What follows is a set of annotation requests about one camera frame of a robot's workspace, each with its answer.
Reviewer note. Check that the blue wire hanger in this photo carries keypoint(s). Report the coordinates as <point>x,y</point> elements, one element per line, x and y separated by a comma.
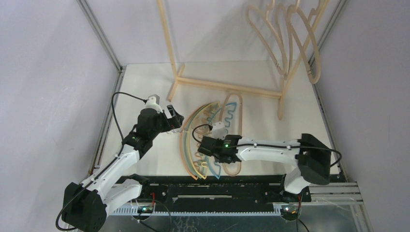
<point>212,113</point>

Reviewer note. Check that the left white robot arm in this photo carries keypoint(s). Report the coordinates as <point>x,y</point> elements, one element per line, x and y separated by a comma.
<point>87,205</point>

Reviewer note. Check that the right circuit board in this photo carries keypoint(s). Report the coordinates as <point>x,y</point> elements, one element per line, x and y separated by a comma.
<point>289,210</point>

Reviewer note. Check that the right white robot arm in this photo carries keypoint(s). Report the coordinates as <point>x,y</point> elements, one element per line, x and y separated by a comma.
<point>310,157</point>

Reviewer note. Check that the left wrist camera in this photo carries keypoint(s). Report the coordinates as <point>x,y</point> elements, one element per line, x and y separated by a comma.
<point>153,103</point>

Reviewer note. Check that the green wire hanger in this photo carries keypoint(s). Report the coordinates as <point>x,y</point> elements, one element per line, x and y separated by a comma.
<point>190,145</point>

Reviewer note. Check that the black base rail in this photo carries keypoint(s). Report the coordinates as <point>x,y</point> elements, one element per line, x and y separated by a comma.
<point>254,194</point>

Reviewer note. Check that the left circuit board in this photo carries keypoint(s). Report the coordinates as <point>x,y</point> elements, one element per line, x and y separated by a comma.
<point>145,210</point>

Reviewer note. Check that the circuit board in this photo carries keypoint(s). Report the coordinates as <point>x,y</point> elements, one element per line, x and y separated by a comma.
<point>289,210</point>
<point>145,210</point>

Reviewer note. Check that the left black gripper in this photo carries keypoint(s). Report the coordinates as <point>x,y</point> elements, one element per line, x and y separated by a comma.
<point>175,122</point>

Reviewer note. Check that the orange wire hanger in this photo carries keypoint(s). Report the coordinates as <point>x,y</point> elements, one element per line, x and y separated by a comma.
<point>181,133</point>

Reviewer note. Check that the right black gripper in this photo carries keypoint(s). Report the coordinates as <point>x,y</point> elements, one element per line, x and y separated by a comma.
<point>204,146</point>

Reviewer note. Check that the beige plastic hanger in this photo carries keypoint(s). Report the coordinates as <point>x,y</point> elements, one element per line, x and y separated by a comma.
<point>240,112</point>
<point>310,22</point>
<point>269,15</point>

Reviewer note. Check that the yellow wire hanger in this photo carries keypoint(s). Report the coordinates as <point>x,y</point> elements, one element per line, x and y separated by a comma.
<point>197,134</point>

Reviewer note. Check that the wooden clothes rack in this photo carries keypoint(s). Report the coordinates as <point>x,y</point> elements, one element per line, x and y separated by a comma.
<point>284,86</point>

